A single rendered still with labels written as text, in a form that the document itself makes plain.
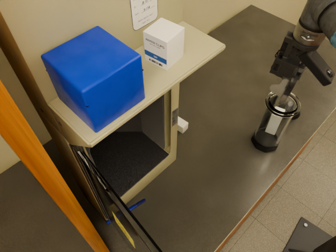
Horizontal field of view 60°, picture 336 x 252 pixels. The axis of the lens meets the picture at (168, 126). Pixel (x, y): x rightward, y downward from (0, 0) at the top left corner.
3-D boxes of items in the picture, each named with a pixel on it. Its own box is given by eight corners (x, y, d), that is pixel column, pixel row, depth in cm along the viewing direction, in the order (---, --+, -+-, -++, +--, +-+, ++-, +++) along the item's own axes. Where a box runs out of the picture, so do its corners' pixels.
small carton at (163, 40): (144, 59, 53) (142, 31, 48) (161, 45, 55) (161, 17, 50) (167, 71, 51) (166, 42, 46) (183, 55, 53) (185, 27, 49)
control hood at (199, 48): (63, 138, 54) (45, 103, 46) (181, 57, 68) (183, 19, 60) (100, 177, 50) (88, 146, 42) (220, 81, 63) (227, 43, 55)
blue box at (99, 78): (58, 99, 47) (38, 54, 40) (107, 68, 51) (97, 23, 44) (96, 134, 43) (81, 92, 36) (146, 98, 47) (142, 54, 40)
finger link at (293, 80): (284, 89, 87) (297, 63, 81) (290, 91, 86) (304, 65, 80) (281, 96, 83) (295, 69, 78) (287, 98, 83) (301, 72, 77)
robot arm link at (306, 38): (332, 20, 72) (326, 38, 67) (324, 36, 76) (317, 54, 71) (302, 11, 74) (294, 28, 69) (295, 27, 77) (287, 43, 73)
